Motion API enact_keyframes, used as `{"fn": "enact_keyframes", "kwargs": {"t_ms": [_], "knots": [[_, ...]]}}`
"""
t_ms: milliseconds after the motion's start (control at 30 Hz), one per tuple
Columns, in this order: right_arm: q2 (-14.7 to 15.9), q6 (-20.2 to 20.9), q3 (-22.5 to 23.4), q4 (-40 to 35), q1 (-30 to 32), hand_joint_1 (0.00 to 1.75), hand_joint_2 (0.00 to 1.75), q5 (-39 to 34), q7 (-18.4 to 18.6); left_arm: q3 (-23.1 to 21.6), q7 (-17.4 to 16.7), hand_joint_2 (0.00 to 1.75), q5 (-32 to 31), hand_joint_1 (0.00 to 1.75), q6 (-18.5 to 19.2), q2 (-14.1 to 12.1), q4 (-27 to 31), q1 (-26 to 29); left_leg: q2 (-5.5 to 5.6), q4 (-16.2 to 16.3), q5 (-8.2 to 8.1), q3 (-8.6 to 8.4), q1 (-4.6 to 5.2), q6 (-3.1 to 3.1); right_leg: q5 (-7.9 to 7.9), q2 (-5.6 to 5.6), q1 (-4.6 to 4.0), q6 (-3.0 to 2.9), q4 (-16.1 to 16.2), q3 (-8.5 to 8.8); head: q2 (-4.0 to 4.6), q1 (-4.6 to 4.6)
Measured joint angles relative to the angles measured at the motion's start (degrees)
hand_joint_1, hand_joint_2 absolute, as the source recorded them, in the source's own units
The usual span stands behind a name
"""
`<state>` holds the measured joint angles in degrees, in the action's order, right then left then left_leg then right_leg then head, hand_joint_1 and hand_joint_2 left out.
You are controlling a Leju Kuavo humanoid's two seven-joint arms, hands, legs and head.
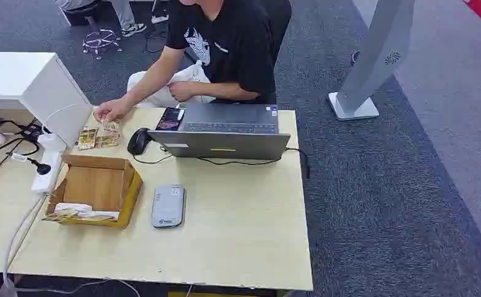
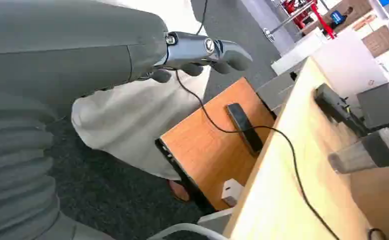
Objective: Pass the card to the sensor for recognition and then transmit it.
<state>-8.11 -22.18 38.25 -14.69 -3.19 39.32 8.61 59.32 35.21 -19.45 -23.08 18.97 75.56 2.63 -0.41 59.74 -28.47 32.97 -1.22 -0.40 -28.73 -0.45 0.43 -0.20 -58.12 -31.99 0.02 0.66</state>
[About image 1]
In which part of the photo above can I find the person's left hand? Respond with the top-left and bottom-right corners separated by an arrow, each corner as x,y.
168,80 -> 197,103

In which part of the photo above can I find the person's right hand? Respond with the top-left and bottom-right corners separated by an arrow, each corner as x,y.
93,98 -> 134,124

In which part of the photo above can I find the wide printed card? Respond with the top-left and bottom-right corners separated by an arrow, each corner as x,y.
95,134 -> 121,150

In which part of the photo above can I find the black smartphone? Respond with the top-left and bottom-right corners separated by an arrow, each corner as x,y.
155,106 -> 185,132

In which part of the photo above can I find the tall printed card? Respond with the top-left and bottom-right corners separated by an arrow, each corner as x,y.
77,127 -> 99,151

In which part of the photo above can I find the black computer mouse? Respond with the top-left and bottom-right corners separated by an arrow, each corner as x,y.
126,127 -> 154,156

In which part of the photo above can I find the grey laptop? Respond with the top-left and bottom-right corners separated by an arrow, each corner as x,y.
147,102 -> 292,161

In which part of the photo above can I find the person in black shirt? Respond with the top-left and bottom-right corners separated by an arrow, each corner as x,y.
93,0 -> 278,124

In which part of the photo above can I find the chrome stool base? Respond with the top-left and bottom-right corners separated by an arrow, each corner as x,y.
81,27 -> 123,61

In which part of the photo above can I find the wooden card box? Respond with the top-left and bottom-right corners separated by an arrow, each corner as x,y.
41,153 -> 144,230

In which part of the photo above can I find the white cabinet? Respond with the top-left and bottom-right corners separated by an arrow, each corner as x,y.
0,51 -> 94,149

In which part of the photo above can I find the white power strip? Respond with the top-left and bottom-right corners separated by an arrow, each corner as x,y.
30,133 -> 67,195

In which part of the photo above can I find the black power adapter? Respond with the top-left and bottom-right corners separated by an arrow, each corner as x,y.
18,123 -> 51,143

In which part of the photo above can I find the person in grey trousers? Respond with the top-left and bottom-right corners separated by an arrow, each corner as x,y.
53,0 -> 148,38

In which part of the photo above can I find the stack of cards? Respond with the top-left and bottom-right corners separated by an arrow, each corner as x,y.
42,202 -> 121,223

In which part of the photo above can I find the grey flat device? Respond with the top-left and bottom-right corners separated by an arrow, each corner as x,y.
150,184 -> 187,229

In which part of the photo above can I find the grey standing pillar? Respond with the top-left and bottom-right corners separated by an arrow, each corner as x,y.
328,0 -> 416,122

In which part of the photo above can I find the thin white cable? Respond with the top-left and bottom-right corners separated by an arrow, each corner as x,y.
41,103 -> 95,135

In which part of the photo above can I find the black floor cable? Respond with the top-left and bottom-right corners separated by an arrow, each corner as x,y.
143,22 -> 170,54

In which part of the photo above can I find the black mouse cable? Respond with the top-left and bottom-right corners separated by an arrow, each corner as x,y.
132,147 -> 174,165

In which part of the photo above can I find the black laptop cable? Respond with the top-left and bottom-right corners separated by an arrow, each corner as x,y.
197,147 -> 312,179

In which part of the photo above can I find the grey power strip cable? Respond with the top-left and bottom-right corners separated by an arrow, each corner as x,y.
2,192 -> 143,297

